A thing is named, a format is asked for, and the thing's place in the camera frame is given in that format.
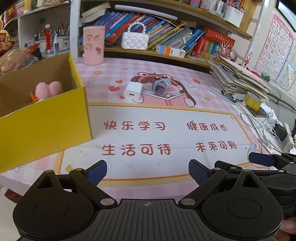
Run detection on white cable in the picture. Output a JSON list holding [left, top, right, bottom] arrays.
[[233, 101, 285, 153]]

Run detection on alphabet poster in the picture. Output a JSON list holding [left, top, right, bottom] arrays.
[[254, 14, 293, 81]]

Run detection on white storage bin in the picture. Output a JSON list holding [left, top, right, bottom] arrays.
[[223, 6, 244, 28]]

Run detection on white rolled paper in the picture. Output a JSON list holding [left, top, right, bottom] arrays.
[[114, 4, 178, 21]]

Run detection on white cubby shelf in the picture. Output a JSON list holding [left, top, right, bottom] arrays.
[[1, 1, 72, 58]]

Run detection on red dictionary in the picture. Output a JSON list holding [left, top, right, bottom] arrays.
[[204, 28, 235, 47]]

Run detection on person's right hand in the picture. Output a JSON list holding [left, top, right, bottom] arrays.
[[276, 217, 296, 241]]

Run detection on black smartphone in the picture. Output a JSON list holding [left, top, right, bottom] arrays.
[[250, 108, 268, 118]]

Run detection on pink printed desk mat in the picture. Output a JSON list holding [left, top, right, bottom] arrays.
[[1, 58, 271, 199]]

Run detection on pink sticker cylinder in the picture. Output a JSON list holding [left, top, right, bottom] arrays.
[[83, 26, 105, 65]]

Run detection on small pink plush toy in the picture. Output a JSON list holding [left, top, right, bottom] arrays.
[[30, 81, 63, 103]]

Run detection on grey purple toy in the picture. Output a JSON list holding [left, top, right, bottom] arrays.
[[152, 78, 171, 96]]

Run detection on clear plastic bag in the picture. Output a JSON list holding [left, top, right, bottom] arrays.
[[0, 48, 39, 75]]

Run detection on yellow cardboard box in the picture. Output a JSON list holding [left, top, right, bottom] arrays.
[[1, 52, 92, 172]]

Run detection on orange blue medicine box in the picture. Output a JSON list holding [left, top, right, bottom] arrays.
[[156, 45, 186, 58]]

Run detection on yellow tape roll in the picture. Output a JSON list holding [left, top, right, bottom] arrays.
[[244, 92, 262, 111]]

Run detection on wooden bookshelf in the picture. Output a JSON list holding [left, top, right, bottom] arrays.
[[70, 1, 257, 70]]

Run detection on white quilted pearl purse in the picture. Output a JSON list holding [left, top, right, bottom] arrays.
[[121, 21, 149, 51]]

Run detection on white charger cube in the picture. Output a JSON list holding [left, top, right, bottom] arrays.
[[123, 81, 142, 100]]

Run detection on stack of papers and books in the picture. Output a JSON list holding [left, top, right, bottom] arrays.
[[207, 57, 271, 101]]

